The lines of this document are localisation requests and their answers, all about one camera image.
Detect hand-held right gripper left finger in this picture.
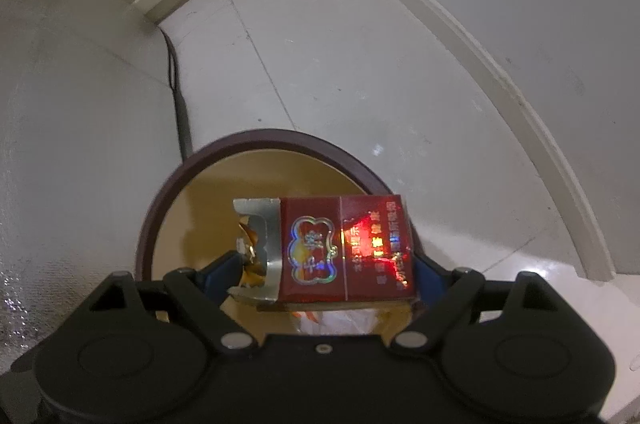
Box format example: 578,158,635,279
88,249,254,359

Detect red cigarette box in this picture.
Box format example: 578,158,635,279
232,193,417,307

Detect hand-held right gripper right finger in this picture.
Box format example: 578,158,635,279
388,254,554,359

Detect black floor cable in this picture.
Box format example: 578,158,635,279
159,28,195,161

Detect brown round trash bin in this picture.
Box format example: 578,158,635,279
135,129,427,340

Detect cream baseboard strip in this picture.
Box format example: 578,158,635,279
294,0,617,285

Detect white plastic bag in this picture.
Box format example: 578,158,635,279
295,306,402,338

